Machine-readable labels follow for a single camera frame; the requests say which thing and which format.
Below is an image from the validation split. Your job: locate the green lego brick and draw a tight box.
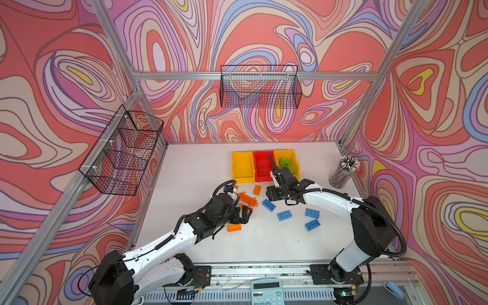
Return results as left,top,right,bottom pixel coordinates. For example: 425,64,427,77
279,158,296,175

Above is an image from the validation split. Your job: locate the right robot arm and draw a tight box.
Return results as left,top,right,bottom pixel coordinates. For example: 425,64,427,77
266,156,407,304

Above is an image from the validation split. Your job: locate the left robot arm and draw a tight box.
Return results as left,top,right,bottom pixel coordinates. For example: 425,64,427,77
82,180,242,304

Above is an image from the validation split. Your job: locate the orange lego brick front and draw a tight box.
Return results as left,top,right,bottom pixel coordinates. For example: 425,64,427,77
227,224,242,233

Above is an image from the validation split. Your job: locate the orange lego chassis plate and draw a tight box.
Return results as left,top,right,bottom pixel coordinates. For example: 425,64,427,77
238,192,259,207

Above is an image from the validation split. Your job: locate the orange lego brick studs up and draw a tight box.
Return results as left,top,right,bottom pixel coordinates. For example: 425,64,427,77
253,185,262,196

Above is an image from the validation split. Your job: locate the red plastic bin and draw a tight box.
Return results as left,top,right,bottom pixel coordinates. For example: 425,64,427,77
253,151,276,182

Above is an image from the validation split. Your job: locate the right yellow plastic bin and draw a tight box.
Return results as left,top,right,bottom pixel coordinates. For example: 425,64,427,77
273,149,301,180

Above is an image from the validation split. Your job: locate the yellow plastic bin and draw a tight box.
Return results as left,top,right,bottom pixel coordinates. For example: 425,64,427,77
232,152,255,184
273,149,301,180

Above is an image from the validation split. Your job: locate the left yellow plastic bin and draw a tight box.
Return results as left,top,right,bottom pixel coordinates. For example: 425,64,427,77
232,152,255,184

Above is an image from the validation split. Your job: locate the light blue calculator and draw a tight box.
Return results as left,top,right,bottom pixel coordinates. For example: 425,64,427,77
250,278,285,305

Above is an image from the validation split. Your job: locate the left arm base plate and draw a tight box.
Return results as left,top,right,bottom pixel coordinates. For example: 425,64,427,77
163,265,212,288

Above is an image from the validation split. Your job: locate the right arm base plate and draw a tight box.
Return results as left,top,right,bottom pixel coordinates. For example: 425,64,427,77
307,264,365,286

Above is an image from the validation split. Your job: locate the wire basket on back wall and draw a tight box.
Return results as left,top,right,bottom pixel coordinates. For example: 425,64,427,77
219,64,302,109

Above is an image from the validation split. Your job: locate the wire basket on wall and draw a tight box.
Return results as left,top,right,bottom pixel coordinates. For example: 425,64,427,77
219,64,302,109
78,105,164,196

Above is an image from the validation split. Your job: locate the wire basket on left wall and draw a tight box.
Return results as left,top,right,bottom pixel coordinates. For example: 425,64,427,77
78,105,164,196

